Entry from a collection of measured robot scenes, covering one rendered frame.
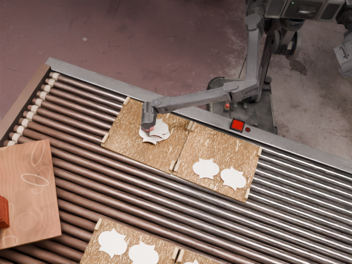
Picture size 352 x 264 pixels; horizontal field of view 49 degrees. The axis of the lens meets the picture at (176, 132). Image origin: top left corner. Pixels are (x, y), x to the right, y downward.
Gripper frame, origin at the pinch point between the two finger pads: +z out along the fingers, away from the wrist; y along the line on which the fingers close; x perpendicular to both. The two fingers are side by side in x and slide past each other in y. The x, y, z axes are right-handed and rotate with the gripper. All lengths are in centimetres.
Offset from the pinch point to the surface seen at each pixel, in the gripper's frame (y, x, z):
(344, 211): 45, 105, 12
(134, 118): -8.5, -7.3, 6.8
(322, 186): 31, 96, 11
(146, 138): 5.8, -0.5, 3.3
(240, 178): 28, 49, 7
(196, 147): 9.1, 27.0, 7.6
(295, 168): 20, 83, 11
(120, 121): -6.5, -15.2, 6.5
